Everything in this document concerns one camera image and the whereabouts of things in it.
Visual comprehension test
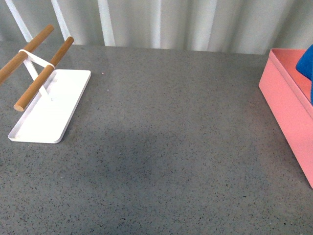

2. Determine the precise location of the white pleated curtain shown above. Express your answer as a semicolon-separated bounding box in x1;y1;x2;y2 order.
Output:
0;0;313;54

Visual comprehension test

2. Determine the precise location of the wooden rack rod far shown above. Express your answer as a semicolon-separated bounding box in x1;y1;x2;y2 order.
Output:
0;24;54;85

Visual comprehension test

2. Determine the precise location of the wooden rack rod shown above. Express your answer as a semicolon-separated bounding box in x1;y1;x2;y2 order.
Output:
0;24;54;85
14;37;74;112

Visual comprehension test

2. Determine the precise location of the wooden rack rod near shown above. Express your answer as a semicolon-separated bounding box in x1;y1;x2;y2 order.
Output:
14;37;74;112

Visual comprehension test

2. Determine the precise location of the blue microfiber cloth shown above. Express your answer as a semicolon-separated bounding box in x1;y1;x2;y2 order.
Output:
296;45;313;104

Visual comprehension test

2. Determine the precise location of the white towel rack stand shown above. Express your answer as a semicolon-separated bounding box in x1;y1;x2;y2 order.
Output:
8;48;91;144

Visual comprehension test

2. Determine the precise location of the pink plastic storage box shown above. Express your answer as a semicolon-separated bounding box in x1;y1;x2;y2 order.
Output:
259;48;313;185

